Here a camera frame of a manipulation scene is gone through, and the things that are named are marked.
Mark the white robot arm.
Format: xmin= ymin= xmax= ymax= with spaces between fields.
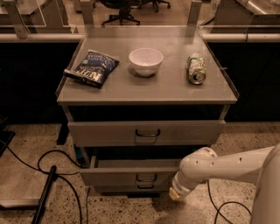
xmin=169 ymin=144 xmax=280 ymax=224

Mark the white bowl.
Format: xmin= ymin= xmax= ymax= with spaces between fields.
xmin=129 ymin=48 xmax=164 ymax=77

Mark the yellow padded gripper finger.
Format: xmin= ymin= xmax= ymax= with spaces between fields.
xmin=169 ymin=187 xmax=180 ymax=200

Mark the black pole on floor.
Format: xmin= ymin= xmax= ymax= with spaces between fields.
xmin=31 ymin=165 xmax=57 ymax=224

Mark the black floor cable right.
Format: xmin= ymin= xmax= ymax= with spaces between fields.
xmin=206 ymin=180 xmax=252 ymax=224

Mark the black floor cable left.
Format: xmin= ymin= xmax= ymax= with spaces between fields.
xmin=0 ymin=139 xmax=90 ymax=224

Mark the black office chair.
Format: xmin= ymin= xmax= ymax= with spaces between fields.
xmin=100 ymin=0 xmax=140 ymax=26
xmin=137 ymin=0 xmax=171 ymax=13

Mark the grey bottom drawer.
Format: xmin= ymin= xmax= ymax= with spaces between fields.
xmin=94 ymin=185 xmax=169 ymax=193

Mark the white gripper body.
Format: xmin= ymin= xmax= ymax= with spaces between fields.
xmin=171 ymin=171 xmax=198 ymax=196

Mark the blue chip bag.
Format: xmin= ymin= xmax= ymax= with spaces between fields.
xmin=64 ymin=50 xmax=120 ymax=88

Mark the green soda can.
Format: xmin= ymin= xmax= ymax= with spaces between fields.
xmin=187 ymin=53 xmax=207 ymax=85

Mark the grey top drawer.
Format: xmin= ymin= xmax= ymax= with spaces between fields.
xmin=68 ymin=120 xmax=226 ymax=147

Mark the grey drawer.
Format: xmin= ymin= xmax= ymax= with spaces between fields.
xmin=68 ymin=120 xmax=226 ymax=147
xmin=80 ymin=157 xmax=180 ymax=189
xmin=94 ymin=185 xmax=169 ymax=193

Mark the grey drawer cabinet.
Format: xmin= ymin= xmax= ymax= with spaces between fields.
xmin=55 ymin=25 xmax=240 ymax=165

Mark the black floor cable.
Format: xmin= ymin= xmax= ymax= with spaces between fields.
xmin=0 ymin=139 xmax=90 ymax=224
xmin=206 ymin=180 xmax=252 ymax=224

